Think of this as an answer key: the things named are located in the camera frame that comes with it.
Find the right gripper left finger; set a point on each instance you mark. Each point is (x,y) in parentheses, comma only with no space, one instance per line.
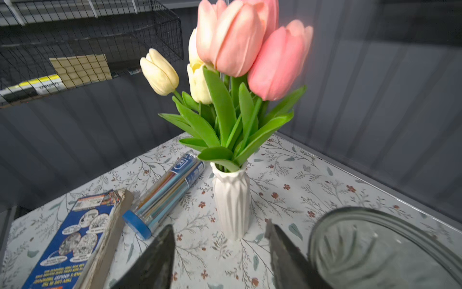
(154,269)

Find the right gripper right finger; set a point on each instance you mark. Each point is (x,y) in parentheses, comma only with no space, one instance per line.
(291,270)

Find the clear glass vase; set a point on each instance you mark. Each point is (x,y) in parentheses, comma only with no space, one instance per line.
(360,248)

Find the white ribbed vase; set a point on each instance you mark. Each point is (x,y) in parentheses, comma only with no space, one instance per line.
(232,199)

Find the floral patterned table mat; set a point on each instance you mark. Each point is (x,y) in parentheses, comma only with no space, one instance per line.
(292,186)

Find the pink and yellow tulip bunch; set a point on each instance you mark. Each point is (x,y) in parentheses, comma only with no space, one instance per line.
(242,65)

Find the yellow marker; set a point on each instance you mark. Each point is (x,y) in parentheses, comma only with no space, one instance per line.
(34,87)

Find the black wire wall basket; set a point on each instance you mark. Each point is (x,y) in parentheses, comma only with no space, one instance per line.
(49,47)

